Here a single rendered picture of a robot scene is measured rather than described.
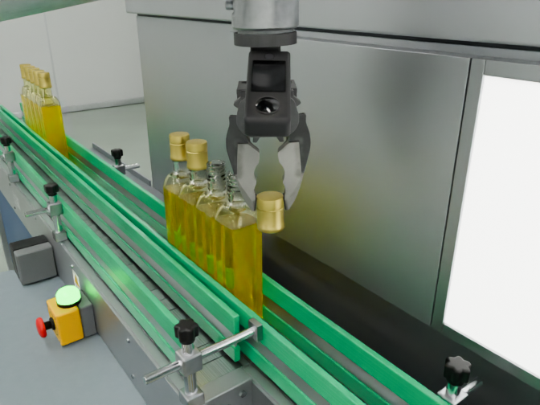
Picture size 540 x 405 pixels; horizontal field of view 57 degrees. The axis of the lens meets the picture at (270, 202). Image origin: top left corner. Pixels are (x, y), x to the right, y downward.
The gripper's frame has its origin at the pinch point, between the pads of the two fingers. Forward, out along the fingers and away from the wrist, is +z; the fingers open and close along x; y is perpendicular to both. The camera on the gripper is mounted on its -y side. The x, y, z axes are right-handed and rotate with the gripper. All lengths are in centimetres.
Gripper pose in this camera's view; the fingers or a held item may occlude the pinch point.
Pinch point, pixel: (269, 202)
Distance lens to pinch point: 62.2
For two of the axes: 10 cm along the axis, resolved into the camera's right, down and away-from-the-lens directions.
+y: -0.1, -4.0, 9.2
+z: 0.3, 9.2, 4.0
